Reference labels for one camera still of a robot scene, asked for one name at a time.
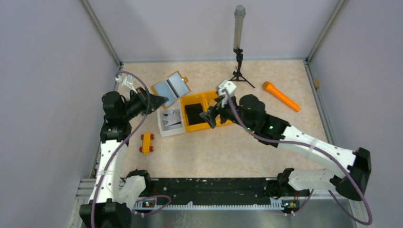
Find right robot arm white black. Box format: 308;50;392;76
200;95;372;201

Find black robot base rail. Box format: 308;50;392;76
133;178;310;213

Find yellow red toy block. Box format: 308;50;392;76
139;132;155;155

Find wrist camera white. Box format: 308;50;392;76
115;75;137;94
217;79;237;108

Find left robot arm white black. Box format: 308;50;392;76
79;87;168;228

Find small wooden block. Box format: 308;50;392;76
313;80;320;89

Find grey parts in white bin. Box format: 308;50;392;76
162;110;182;127

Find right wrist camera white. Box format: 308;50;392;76
217;79;237;108

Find white storage bin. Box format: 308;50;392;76
157;108;186;137

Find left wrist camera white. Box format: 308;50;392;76
115;75;137;94

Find orange toy microphone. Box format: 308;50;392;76
262;81;301;112

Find grey microphone on stand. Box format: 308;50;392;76
233;5;246;50

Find black tripod stand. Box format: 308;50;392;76
230;48;255;88

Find yellow double storage bin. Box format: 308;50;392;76
180;90;218;133

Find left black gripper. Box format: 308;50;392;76
121;86;168;121

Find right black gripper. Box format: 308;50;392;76
201;93;256;132

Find black item in bin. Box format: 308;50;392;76
184;103;205;125

